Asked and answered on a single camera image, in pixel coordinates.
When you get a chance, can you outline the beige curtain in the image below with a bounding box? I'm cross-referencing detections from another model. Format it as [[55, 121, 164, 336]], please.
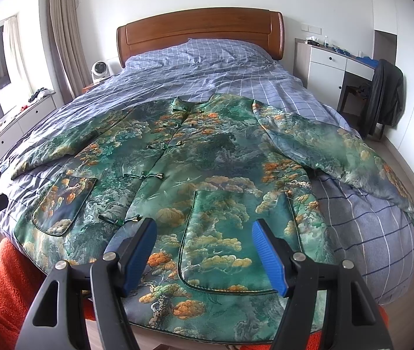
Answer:
[[47, 0, 91, 104]]

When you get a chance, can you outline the white round fan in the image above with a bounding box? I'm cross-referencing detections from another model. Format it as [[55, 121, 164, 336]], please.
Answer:
[[91, 61, 110, 84]]

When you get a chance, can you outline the blue checked duvet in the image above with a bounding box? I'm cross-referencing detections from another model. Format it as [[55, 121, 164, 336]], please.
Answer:
[[0, 40, 414, 304]]

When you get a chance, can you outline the black jacket on chair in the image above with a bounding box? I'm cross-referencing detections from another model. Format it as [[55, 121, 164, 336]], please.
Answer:
[[359, 59, 405, 137]]

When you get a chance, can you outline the wooden headboard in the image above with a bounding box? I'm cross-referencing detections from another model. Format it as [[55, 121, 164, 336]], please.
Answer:
[[116, 7, 285, 67]]

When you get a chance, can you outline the white desk with drawers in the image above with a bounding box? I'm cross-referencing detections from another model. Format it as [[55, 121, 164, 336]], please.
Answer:
[[293, 39, 375, 111]]

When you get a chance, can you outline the white low window cabinet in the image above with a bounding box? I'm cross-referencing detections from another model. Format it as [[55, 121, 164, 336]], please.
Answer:
[[0, 92, 57, 159]]

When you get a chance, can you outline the orange red rug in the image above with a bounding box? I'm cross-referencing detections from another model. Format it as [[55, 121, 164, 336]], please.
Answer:
[[0, 238, 97, 350]]

